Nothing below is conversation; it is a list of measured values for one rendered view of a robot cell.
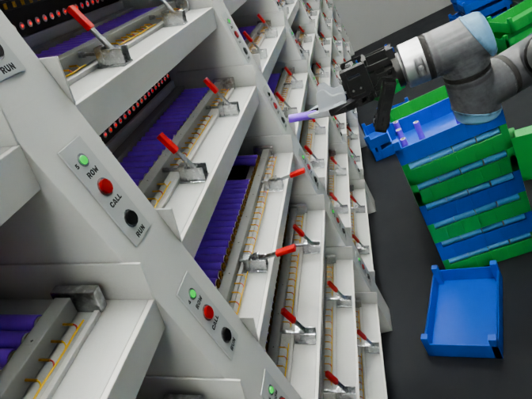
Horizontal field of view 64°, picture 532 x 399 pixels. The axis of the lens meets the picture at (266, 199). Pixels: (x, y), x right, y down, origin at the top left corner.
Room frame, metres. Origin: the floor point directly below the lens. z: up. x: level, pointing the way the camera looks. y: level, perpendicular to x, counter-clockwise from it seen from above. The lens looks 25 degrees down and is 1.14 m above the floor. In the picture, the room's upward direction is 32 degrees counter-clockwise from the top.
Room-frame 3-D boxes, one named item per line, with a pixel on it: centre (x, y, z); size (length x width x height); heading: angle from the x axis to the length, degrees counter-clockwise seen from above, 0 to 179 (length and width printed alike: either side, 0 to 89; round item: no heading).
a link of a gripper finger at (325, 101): (0.88, -0.22, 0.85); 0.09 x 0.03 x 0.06; 70
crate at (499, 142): (1.15, -0.57, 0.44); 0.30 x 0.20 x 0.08; 70
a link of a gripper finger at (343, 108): (0.86, -0.26, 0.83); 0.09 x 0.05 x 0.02; 70
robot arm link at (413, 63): (0.82, -0.39, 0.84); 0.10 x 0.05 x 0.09; 155
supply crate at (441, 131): (1.15, -0.57, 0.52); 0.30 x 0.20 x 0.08; 70
